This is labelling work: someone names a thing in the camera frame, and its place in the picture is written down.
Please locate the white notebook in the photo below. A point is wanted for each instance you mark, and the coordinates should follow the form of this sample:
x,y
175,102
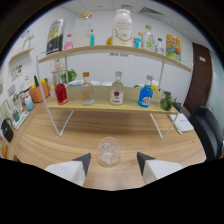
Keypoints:
x,y
182,122

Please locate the white figurine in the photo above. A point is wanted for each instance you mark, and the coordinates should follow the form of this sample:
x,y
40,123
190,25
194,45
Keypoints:
x,y
27,41

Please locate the black chair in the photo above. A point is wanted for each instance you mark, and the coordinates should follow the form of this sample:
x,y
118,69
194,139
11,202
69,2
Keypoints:
x,y
208,131

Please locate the large white milk bottle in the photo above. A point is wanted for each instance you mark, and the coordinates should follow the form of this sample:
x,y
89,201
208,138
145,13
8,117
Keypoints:
x,y
122,28

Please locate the small clear water bottle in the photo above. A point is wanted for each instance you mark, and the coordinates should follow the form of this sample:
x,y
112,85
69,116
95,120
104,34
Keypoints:
x,y
160,47

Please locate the clear bottle red apple label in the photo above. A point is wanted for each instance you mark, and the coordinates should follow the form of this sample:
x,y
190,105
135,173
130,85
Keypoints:
x,y
116,95

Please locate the green glass jar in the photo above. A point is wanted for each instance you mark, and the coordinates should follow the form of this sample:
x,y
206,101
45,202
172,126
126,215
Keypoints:
x,y
166,101

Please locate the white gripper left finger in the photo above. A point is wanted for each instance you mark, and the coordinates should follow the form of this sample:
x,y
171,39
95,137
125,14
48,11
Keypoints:
x,y
71,170

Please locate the green potted plant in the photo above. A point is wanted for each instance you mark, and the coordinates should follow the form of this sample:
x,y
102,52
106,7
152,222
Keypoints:
x,y
69,76

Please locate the tall black and yellow can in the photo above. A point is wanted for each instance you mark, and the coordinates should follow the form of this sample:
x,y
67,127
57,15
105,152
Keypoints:
x,y
55,38

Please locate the orange storage basket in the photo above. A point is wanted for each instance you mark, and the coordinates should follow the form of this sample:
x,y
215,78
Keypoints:
x,y
39,94

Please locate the blue liquid bottle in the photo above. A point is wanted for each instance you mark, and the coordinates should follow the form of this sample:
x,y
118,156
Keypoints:
x,y
145,97

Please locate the ceiling air vent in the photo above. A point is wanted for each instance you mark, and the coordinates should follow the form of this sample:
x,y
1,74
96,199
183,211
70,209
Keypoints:
x,y
150,11

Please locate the small clear bottle orange cap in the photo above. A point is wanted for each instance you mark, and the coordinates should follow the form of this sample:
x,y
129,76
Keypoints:
x,y
87,95

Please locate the orange box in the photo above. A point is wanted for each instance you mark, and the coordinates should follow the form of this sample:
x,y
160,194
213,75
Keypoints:
x,y
4,149

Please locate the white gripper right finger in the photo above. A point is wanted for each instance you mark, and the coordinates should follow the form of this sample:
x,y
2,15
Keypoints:
x,y
156,169

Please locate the red liquid glass bottle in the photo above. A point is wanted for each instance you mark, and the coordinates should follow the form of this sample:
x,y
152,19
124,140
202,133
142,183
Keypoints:
x,y
61,95

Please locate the grey wall socket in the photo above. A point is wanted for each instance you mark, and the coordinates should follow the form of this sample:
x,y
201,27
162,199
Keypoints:
x,y
11,90

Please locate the yellow snack can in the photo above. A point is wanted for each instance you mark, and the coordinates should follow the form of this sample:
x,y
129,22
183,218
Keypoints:
x,y
173,48

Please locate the wooden wall shelf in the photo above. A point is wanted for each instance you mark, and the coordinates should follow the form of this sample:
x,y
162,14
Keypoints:
x,y
21,54

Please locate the small pink bottle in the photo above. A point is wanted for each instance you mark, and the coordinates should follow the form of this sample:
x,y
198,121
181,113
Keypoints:
x,y
68,45

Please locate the bowl with blue rim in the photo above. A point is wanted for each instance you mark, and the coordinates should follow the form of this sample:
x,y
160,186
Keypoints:
x,y
76,83

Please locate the small teal bottle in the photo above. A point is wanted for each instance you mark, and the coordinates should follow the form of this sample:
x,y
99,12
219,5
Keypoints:
x,y
92,39

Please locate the small blue carton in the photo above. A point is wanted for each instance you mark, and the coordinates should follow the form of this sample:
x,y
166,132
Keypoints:
x,y
138,41

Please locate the clear glass with ice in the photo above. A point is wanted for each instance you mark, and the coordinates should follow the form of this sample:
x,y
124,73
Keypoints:
x,y
108,153

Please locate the white kitchen scale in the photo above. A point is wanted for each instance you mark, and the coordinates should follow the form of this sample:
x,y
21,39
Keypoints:
x,y
21,120

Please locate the amber round bottle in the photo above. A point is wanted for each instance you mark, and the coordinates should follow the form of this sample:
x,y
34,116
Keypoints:
x,y
109,41

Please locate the white and blue small bottle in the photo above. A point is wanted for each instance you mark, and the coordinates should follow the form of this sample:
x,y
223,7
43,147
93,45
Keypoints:
x,y
29,104

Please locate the green cucumber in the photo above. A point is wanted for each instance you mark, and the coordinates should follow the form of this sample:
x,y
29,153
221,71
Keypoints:
x,y
36,81

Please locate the clear bottle green cap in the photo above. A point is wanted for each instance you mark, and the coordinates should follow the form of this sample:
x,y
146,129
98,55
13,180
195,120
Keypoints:
x,y
148,40

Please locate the two-tier wood and white rack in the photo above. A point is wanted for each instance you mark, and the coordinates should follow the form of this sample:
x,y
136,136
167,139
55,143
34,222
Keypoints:
x,y
116,50

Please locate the green cup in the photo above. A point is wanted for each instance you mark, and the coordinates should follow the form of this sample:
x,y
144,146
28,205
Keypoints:
x,y
16,116

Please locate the square ceiling diffuser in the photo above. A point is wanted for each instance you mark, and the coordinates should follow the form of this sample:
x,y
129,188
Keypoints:
x,y
126,6

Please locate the black kettle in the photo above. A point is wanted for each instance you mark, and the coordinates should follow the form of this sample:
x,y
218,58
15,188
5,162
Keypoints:
x,y
7,131

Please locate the brown door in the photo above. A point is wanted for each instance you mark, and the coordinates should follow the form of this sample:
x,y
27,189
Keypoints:
x,y
198,78

